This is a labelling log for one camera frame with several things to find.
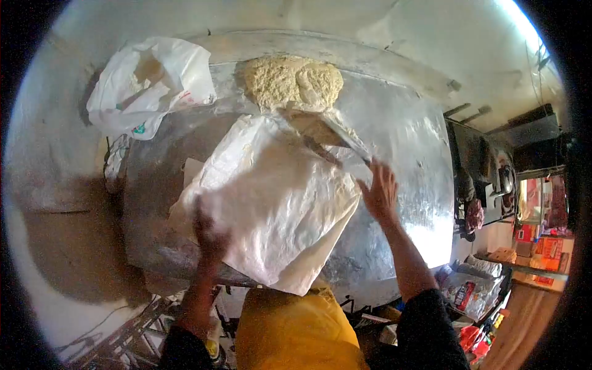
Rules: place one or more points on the pile of red packets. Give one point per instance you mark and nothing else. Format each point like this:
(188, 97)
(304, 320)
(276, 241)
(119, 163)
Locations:
(476, 342)

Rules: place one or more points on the crumpled clear plastic bag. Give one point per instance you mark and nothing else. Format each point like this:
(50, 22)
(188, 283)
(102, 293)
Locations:
(116, 159)

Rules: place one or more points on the person's left fingers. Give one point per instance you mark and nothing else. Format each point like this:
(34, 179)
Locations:
(201, 217)

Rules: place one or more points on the clear bag of packets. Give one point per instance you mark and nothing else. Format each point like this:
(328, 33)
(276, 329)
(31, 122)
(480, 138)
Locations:
(474, 286)

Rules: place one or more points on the person's left hand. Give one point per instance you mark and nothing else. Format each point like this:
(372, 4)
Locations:
(211, 240)

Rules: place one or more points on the metal frame under table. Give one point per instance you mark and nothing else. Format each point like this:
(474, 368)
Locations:
(138, 333)

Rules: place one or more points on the cluttered shop shelf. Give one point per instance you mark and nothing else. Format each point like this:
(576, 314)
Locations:
(543, 249)

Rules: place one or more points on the person's right thumb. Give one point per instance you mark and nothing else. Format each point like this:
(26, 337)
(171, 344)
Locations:
(364, 190)

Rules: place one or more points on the person's right hand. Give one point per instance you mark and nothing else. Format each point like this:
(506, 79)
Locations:
(381, 196)

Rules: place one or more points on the large white woven sack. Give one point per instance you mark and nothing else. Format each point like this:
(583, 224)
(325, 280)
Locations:
(273, 203)

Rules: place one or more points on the white plastic carrier bag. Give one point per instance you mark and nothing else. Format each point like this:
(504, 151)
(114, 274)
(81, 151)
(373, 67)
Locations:
(148, 88)

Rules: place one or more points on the person's body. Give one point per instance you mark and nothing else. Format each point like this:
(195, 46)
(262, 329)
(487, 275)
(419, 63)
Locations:
(296, 333)

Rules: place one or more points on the person's right fingers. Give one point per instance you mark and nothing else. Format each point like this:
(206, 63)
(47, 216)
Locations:
(384, 173)

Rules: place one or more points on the heap of pale crumbly dough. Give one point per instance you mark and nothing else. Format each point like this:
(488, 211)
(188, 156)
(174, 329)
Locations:
(291, 83)

